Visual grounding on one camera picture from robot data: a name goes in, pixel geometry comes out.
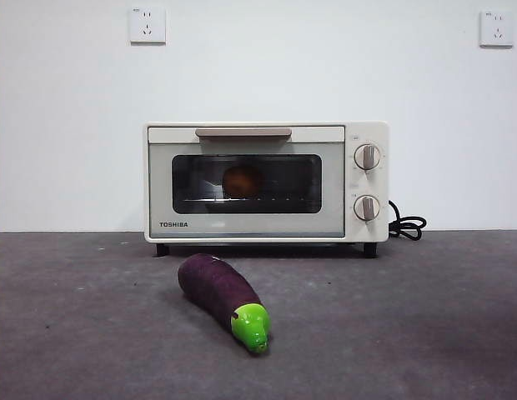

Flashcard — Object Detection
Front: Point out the cream oven knob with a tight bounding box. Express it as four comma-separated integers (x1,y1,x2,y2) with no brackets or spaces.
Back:
353,143,383,173
352,194,381,223

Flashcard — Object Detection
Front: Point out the purple eggplant with green stem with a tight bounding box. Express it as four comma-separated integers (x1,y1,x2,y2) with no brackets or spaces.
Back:
177,252,271,358

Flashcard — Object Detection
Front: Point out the black oven power cable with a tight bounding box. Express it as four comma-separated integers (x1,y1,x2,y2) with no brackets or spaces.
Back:
387,199,428,243

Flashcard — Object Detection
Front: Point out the white wall socket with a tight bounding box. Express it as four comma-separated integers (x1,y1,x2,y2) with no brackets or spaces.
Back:
129,5,167,46
479,10,514,48

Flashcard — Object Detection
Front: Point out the wire oven rack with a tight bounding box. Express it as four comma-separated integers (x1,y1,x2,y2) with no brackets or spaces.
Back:
181,195,316,206

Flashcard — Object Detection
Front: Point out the brown potato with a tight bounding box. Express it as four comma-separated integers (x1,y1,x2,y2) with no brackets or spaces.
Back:
221,164,264,198

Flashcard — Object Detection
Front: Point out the oven door with beige handle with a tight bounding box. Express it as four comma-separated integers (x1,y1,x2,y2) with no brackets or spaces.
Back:
147,126,346,240

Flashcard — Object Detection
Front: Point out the cream Toshiba toaster oven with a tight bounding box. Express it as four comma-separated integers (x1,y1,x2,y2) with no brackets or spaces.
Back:
143,120,390,259

